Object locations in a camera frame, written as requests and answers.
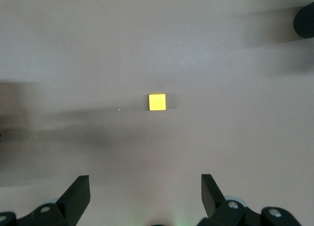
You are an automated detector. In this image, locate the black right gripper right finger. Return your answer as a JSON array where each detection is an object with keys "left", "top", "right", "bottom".
[{"left": 196, "top": 174, "right": 301, "bottom": 226}]

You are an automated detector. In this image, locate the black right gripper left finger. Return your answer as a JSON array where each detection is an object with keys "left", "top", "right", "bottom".
[{"left": 0, "top": 175, "right": 91, "bottom": 226}]

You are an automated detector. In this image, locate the yellow cube block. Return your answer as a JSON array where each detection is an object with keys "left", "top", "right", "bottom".
[{"left": 148, "top": 93, "right": 167, "bottom": 111}]

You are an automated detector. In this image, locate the brown table cloth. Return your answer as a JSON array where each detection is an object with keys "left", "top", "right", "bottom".
[{"left": 0, "top": 0, "right": 314, "bottom": 226}]

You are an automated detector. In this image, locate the black round object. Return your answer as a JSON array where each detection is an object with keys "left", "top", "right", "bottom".
[{"left": 293, "top": 2, "right": 314, "bottom": 39}]

